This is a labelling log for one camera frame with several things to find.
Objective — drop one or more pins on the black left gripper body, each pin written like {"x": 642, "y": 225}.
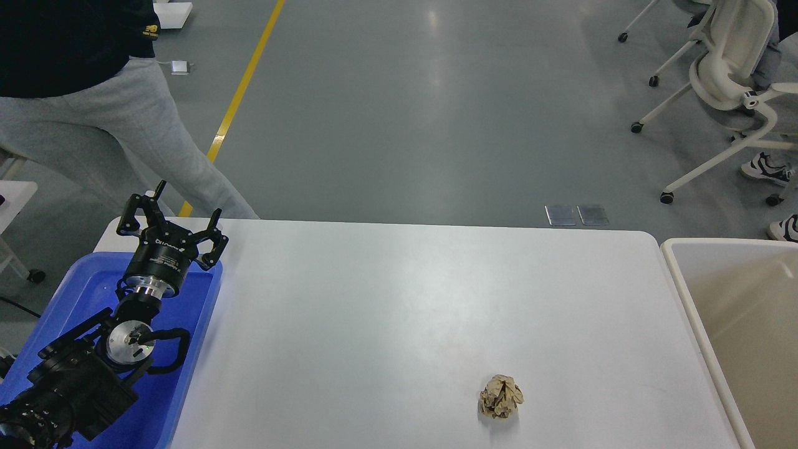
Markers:
{"x": 165, "y": 255}

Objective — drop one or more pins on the right metal floor plate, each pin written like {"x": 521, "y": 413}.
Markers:
{"x": 593, "y": 215}

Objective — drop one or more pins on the white foam block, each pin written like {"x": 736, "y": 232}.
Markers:
{"x": 172, "y": 14}

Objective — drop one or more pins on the white office chair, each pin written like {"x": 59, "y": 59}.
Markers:
{"x": 735, "y": 35}

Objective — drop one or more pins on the white floor power adapter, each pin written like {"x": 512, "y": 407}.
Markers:
{"x": 179, "y": 67}

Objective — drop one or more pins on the left metal floor plate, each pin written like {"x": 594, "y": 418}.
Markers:
{"x": 561, "y": 215}

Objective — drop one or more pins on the beige plastic bin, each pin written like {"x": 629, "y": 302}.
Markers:
{"x": 740, "y": 296}

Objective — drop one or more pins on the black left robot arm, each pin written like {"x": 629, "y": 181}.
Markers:
{"x": 84, "y": 381}

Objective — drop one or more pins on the person in grey trousers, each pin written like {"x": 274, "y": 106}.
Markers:
{"x": 82, "y": 92}

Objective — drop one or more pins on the metal floor plate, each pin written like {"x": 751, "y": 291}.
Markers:
{"x": 593, "y": 215}
{"x": 561, "y": 215}

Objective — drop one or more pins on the white side table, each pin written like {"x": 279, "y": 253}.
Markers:
{"x": 15, "y": 196}

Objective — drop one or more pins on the crumpled brown paper ball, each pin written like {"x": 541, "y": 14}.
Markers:
{"x": 500, "y": 398}

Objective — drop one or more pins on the seated person in white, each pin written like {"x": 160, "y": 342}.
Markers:
{"x": 760, "y": 167}

